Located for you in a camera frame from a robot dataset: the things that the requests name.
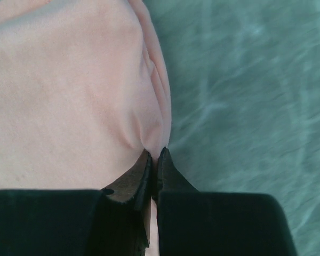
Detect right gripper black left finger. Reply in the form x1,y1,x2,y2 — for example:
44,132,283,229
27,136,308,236
0,151,153,255

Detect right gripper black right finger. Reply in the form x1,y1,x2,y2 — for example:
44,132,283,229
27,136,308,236
156,148,297,255

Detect salmon pink t shirt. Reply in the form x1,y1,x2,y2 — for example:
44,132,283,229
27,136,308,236
0,1,171,255

